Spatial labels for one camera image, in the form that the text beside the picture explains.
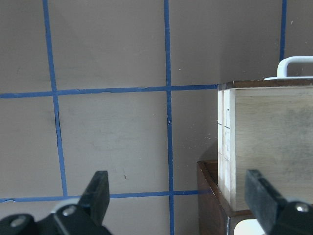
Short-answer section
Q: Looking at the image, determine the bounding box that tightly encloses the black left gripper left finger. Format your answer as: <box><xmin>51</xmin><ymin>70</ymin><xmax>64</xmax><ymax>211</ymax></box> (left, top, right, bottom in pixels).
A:
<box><xmin>0</xmin><ymin>171</ymin><xmax>110</xmax><ymax>235</ymax></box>

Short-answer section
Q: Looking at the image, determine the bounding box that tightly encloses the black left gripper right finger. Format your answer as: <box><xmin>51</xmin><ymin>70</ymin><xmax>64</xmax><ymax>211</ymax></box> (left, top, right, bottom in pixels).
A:
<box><xmin>245</xmin><ymin>169</ymin><xmax>313</xmax><ymax>235</ymax></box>

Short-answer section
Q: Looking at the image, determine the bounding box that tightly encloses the light wooden drawer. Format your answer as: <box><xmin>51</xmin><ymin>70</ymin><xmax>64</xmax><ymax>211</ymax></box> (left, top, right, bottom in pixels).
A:
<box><xmin>218</xmin><ymin>79</ymin><xmax>313</xmax><ymax>211</ymax></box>

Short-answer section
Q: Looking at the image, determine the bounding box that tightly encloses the white drawer handle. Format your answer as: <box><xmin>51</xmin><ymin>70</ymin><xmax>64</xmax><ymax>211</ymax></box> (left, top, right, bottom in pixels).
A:
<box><xmin>264</xmin><ymin>56</ymin><xmax>313</xmax><ymax>81</ymax></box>

